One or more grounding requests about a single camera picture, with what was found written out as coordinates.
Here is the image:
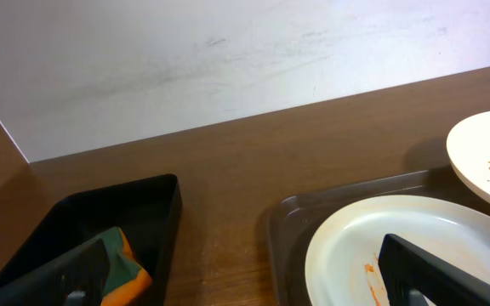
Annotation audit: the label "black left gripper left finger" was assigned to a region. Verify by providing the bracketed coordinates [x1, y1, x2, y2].
[0, 239, 110, 306]

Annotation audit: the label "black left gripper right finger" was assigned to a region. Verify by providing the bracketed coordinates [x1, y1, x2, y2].
[379, 234, 490, 306]

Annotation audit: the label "orange and green sponge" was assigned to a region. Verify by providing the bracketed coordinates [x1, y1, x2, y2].
[99, 227, 152, 306]

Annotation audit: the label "white plate with sauce smear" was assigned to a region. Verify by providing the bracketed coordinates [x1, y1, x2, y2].
[305, 195, 490, 306]

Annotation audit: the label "white plate with red streaks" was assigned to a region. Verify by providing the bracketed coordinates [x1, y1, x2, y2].
[446, 111, 490, 204]

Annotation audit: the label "black rectangular sponge tray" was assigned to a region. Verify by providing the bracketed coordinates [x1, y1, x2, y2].
[0, 174, 182, 305]

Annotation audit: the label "dark brown serving tray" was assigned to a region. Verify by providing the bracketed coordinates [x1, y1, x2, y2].
[266, 166, 490, 306]

